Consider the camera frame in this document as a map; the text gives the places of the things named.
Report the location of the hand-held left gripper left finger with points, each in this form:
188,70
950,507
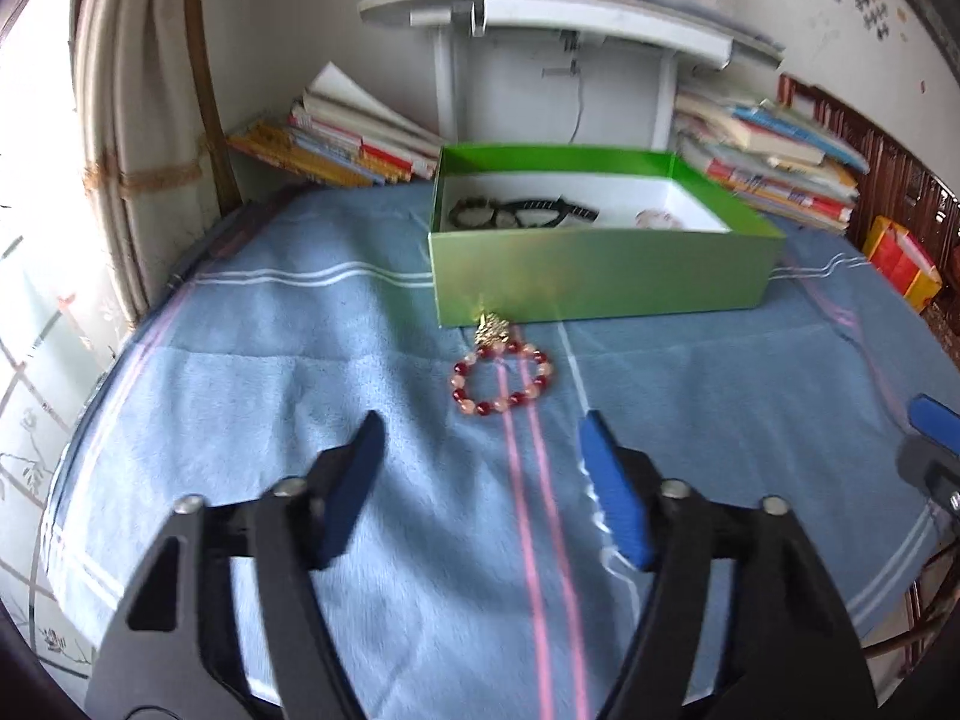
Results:
349,499

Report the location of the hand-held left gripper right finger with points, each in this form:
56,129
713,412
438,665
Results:
615,499

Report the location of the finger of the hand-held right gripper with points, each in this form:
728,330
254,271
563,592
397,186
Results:
937,424
926,472

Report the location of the green cardboard box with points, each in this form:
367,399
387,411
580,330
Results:
600,270

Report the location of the black wrist watch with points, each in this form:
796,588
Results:
559,208

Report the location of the blue striped blanket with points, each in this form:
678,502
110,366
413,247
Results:
300,390

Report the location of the yellow red gift bag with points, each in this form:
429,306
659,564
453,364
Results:
900,259

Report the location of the carved wooden headboard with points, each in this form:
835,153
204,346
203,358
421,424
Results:
900,172

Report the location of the pile of mixed books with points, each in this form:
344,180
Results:
772,165

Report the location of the stack of yellow red books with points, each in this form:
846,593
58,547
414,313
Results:
330,146

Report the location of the patterned window pane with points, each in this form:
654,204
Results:
37,315

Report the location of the beige curtain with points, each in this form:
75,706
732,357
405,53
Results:
142,90

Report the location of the white desk shelf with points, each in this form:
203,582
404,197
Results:
585,15

